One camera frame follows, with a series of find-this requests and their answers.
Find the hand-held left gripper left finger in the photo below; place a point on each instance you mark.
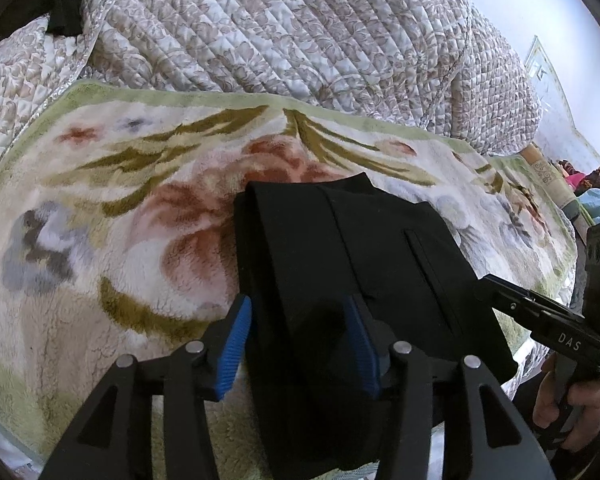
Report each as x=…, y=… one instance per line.
x=237, y=340

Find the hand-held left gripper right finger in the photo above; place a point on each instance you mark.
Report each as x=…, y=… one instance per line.
x=358, y=345

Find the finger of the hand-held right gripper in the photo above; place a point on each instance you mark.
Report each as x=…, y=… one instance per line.
x=540, y=315

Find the black pants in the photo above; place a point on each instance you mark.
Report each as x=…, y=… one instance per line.
x=300, y=240

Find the person's right hand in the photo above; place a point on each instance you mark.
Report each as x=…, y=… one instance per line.
x=587, y=405

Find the light blue cloth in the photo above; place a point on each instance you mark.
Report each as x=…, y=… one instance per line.
x=597, y=205

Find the pink cloth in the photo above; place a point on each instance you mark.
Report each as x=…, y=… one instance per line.
x=575, y=180

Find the rolled patterned mat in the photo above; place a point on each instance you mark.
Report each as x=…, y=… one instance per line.
x=550, y=180

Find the floral fleece blanket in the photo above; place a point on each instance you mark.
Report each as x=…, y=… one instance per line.
x=105, y=210

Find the quilted floral bedspread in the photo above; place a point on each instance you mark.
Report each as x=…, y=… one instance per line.
x=280, y=25

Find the white framed wall panel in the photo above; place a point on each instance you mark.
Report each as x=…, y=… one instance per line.
x=545, y=70

